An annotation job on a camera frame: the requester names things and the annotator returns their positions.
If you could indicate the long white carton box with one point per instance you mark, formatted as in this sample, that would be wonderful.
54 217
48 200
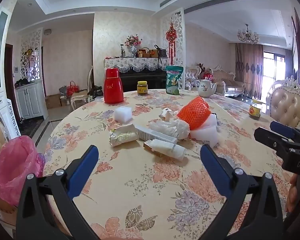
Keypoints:
152 134

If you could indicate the small white foam block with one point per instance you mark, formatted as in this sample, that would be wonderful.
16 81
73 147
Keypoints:
123 115

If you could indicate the black piano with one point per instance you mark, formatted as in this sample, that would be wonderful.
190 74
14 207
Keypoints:
140 76

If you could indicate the dark clothes pile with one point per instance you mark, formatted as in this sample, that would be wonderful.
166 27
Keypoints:
96 91

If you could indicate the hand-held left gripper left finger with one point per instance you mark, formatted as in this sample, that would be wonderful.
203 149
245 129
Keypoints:
83 166

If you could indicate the balcony glass door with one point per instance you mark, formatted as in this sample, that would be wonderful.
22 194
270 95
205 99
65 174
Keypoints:
277 75

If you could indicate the yellow-label jar at right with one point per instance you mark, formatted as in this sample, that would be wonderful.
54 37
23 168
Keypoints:
255 111

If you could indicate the floral lace piano cover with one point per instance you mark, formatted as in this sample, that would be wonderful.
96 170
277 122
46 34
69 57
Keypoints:
137 62

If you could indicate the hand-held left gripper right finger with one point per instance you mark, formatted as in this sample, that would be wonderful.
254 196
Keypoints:
213 166

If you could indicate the cream dining chair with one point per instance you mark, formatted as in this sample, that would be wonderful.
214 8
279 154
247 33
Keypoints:
81 96

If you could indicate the white floral teapot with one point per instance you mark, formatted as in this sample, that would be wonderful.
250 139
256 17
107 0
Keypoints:
206 90

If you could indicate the chandelier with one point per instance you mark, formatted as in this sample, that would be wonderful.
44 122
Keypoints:
248 36

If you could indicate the cream tufted carved chair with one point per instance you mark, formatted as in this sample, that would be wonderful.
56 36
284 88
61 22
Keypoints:
286 105

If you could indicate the red handbag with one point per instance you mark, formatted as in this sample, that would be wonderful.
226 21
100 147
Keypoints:
73 88

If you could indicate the wall thermostat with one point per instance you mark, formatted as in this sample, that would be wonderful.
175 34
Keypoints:
15 69

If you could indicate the green snack bag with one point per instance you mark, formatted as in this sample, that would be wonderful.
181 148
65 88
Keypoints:
174 81

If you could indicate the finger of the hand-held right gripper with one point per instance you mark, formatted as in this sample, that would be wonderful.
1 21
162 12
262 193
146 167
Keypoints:
282 129
268 137

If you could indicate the cardboard box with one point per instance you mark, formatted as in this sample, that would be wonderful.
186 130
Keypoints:
52 101

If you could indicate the carved white armchair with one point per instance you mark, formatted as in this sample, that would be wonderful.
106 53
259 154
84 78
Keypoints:
191 76

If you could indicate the vase with pink flowers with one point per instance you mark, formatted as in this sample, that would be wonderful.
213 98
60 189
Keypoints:
133 43

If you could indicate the low white cabinet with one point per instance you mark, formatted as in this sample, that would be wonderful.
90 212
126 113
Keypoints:
30 100

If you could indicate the orange foam fruit net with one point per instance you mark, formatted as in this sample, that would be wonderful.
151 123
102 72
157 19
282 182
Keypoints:
193 113

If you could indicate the carved beige sofa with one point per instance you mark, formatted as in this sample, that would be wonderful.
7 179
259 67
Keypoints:
226 80

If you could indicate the dark patterned rug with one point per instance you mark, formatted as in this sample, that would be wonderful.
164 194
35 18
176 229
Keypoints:
31 127

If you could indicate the bin with pink bag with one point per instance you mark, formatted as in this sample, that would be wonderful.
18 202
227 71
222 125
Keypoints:
12 165

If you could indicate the dark wooden door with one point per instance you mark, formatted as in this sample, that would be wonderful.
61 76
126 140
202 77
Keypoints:
10 77

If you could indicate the red knot hanging ornament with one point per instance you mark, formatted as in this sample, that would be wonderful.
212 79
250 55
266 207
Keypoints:
170 36

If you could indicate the red thermos flask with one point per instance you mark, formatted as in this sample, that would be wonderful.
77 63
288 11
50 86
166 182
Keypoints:
113 87

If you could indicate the person's right hand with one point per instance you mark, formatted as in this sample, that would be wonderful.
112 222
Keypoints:
293 195

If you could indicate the white lattice screen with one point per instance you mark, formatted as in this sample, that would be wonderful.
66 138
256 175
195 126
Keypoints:
180 42
32 65

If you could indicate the black air pump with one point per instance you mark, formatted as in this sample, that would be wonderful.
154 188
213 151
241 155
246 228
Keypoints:
122 52

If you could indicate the round ceiling light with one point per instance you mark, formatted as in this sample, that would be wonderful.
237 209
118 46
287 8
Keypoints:
48 31

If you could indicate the round floral-cloth table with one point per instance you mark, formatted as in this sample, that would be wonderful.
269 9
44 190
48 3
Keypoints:
145 187

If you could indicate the grey bag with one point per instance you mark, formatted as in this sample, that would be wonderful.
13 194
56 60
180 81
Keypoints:
63 91

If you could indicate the clear plastic bag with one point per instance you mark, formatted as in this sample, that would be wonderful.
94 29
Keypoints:
168 127

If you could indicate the yellow lid glass jar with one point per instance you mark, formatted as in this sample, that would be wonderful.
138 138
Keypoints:
142 88

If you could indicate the gold hanging ornament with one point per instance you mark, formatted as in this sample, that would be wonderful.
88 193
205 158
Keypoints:
28 53

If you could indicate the dark brown handbag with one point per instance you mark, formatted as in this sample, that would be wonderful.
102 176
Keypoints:
161 52

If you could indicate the brown patterned curtain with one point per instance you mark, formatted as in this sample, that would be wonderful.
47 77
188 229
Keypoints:
250 70

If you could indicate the woven basket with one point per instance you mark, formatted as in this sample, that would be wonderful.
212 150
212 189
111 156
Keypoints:
145 53

